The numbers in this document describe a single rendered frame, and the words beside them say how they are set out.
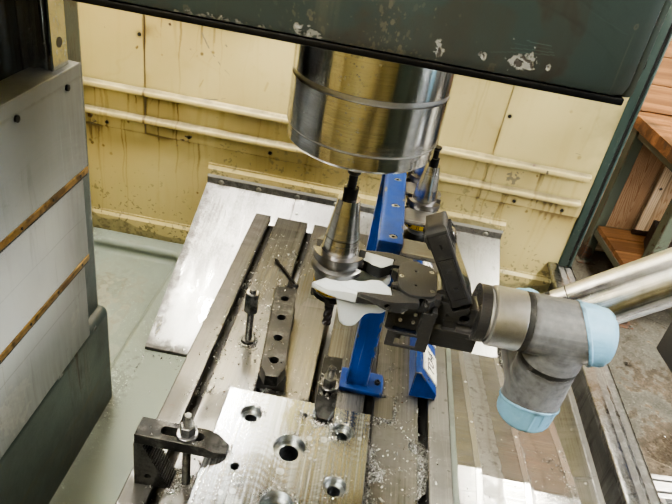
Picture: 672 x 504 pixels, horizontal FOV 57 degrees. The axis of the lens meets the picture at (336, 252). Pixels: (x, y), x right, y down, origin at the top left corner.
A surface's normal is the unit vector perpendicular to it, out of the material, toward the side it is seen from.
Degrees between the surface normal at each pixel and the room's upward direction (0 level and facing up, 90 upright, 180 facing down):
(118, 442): 0
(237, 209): 24
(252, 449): 0
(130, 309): 0
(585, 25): 90
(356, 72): 90
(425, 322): 90
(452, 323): 90
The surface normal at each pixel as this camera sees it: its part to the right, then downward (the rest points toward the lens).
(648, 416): 0.15, -0.83
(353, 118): -0.20, 0.50
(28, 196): 0.98, 0.18
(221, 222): 0.09, -0.54
